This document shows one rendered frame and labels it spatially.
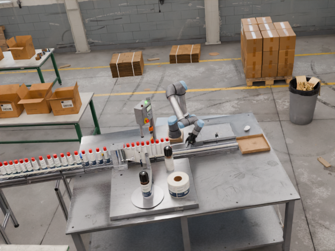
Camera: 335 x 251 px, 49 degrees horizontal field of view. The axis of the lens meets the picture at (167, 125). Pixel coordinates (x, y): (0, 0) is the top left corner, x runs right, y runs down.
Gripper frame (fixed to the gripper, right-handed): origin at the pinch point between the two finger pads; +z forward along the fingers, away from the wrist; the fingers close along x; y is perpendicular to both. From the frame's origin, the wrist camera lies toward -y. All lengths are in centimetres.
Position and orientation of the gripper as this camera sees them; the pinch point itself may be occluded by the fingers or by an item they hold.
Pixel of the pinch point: (186, 146)
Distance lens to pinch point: 394.4
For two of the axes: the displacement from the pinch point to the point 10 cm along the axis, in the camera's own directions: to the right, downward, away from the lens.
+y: 1.0, 5.4, -8.3
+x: 9.1, 2.9, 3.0
